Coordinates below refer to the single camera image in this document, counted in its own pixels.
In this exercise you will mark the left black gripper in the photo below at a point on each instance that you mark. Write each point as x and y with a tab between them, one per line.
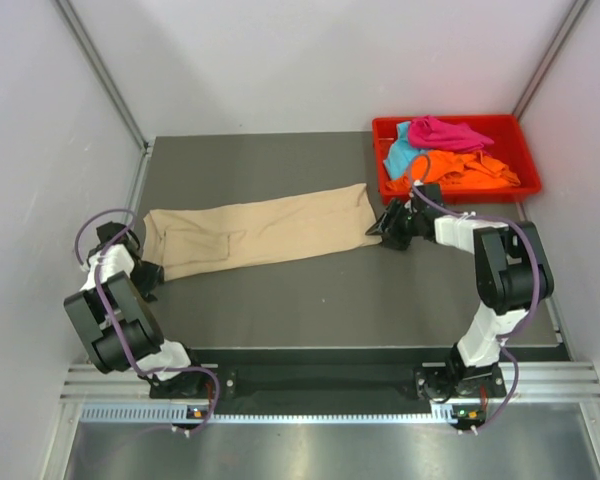
155	274

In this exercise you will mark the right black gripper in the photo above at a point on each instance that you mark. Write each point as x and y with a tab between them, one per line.
396	239

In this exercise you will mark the beige t shirt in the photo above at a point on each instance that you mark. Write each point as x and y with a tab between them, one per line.
192	242

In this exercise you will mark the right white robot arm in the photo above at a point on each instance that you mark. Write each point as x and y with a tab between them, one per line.
512	277

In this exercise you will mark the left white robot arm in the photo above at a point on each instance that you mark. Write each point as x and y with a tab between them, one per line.
112	318

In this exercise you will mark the light blue t shirt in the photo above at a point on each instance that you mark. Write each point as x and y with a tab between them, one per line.
401	153

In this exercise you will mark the orange t shirt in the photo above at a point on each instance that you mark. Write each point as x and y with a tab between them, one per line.
455	172

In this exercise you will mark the pink t shirt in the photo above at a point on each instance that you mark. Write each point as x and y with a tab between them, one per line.
429	132

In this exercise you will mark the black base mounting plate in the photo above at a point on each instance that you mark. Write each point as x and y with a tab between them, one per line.
340	381

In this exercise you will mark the red plastic bin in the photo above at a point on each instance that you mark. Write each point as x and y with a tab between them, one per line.
510	148

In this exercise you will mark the aluminium front rail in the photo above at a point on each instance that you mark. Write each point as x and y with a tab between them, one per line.
124	398

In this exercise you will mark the left aluminium corner post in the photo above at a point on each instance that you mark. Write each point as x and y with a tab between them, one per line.
87	46

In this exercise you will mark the aluminium corner post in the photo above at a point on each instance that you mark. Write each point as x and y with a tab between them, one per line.
87	46
567	26

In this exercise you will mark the right aluminium corner post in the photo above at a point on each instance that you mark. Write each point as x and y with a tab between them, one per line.
567	26

